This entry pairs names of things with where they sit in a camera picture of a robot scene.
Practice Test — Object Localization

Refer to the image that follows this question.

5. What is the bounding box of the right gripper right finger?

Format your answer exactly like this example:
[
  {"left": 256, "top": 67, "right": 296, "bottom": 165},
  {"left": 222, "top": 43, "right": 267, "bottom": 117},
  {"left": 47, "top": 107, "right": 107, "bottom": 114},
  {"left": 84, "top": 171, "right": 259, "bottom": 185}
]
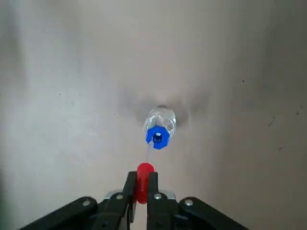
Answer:
[{"left": 146, "top": 171, "right": 250, "bottom": 230}]

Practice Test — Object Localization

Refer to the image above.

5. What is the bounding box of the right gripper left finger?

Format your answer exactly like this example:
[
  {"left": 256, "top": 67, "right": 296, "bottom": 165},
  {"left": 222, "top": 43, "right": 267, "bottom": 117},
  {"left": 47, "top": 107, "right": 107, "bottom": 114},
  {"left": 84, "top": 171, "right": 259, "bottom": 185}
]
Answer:
[{"left": 18, "top": 171, "right": 139, "bottom": 230}]

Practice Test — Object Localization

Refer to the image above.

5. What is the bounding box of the red bulb glass dropper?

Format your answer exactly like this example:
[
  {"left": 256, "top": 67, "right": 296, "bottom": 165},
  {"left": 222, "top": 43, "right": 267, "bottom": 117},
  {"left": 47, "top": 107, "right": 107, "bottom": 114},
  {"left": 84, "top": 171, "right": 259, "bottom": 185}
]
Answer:
[{"left": 136, "top": 143, "right": 156, "bottom": 205}]

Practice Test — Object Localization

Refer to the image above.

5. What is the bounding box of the clear bottle blue cap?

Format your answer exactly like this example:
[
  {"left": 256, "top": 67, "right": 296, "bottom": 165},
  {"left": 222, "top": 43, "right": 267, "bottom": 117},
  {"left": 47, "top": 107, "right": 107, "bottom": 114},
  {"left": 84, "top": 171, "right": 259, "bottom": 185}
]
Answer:
[{"left": 143, "top": 107, "right": 177, "bottom": 150}]

